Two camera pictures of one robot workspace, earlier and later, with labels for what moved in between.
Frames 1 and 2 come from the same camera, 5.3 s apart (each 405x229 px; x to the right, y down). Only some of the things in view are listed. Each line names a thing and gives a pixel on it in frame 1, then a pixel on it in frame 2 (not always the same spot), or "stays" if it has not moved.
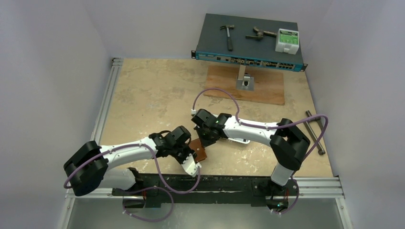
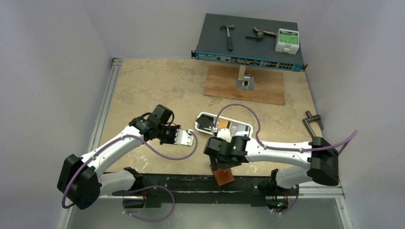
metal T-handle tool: (321, 151) stays
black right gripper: (208, 134) → (214, 158)
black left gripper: (188, 150) → (172, 140)
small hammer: (228, 27) stays
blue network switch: (244, 40) stays
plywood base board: (268, 84) stays
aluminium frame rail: (116, 66) stays
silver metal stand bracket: (244, 83) stays
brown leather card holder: (196, 145) → (223, 176)
